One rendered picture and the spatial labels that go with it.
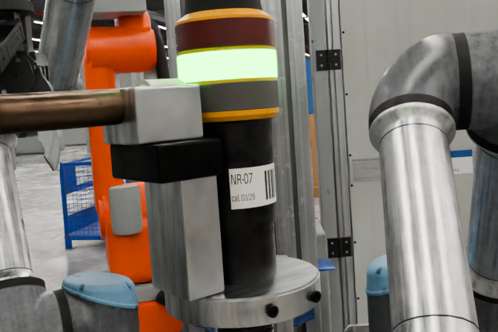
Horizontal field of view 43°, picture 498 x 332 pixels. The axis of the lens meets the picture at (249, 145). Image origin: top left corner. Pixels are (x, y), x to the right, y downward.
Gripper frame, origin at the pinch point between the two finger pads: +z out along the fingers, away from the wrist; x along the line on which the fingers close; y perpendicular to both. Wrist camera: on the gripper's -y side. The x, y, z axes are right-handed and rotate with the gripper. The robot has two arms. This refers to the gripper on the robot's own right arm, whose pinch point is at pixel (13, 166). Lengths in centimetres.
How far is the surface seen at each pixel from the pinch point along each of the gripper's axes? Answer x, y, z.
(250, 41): -26, -52, -9
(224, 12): -25, -52, -10
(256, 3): -26, -51, -10
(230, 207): -25, -52, -2
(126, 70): 28, 354, -30
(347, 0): -72, 128, -36
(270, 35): -27, -52, -9
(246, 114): -26, -53, -6
